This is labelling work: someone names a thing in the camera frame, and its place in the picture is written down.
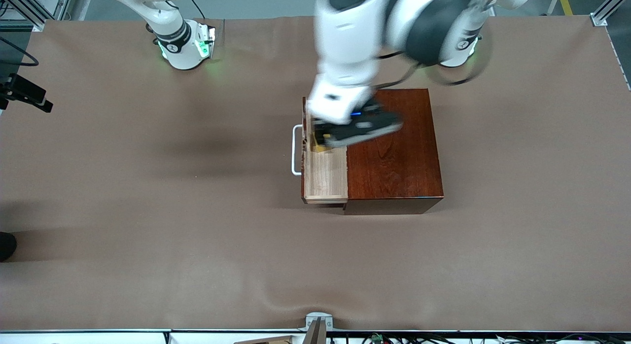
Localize aluminium frame profiles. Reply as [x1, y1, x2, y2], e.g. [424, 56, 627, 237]
[0, 0, 74, 32]

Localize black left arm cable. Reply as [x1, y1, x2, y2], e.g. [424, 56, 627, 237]
[377, 36, 493, 88]

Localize black round object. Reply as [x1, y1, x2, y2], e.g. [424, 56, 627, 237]
[0, 232, 17, 262]

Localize light wooden drawer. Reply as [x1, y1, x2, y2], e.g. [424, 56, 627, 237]
[292, 97, 350, 205]

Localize aluminium post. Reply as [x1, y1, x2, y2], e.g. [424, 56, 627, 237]
[302, 318, 327, 344]

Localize black table edge rail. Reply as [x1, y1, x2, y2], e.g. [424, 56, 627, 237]
[0, 328, 631, 335]

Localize dark brown wooden cabinet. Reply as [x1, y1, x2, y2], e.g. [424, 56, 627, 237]
[344, 88, 444, 215]

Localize aluminium corner profile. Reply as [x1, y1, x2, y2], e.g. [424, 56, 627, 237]
[590, 0, 631, 27]

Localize grey metal bracket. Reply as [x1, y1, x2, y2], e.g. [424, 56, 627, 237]
[298, 312, 334, 333]

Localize brown wooden board piece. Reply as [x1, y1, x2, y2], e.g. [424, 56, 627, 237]
[233, 335, 295, 344]

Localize brown table cover sheet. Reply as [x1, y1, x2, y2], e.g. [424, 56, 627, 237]
[0, 15, 631, 332]

